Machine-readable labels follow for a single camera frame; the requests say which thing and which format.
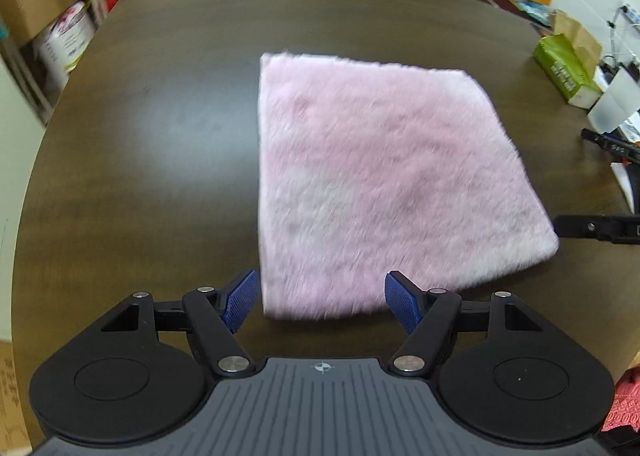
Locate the pink towel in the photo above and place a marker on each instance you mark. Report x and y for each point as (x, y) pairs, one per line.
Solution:
(380, 175)

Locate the red patterned cloth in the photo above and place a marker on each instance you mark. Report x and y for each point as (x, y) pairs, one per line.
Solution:
(625, 403)

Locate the printed brown cardboard box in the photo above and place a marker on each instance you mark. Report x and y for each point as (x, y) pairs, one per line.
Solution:
(10, 396)

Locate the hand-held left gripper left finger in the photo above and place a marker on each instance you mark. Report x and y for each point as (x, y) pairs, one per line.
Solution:
(240, 301)

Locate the white paper sheet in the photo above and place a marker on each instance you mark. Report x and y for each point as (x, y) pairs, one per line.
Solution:
(625, 186)

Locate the brown paper bag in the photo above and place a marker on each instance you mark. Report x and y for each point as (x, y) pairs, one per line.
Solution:
(582, 38)

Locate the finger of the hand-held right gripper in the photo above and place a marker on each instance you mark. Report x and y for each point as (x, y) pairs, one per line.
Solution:
(600, 228)

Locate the translucent plastic container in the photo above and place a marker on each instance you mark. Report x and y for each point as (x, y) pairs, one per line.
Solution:
(612, 103)

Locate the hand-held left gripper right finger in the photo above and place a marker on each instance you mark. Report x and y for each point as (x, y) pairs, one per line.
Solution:
(402, 303)

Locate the black flat tool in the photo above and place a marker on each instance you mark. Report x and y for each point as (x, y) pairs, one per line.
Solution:
(612, 143)

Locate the white printed rice sack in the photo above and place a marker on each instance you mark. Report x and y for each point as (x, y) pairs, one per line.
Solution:
(65, 38)

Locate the dark red box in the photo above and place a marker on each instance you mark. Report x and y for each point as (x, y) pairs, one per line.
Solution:
(507, 3)

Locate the green tissue pack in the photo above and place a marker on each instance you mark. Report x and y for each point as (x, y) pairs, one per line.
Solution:
(562, 70)

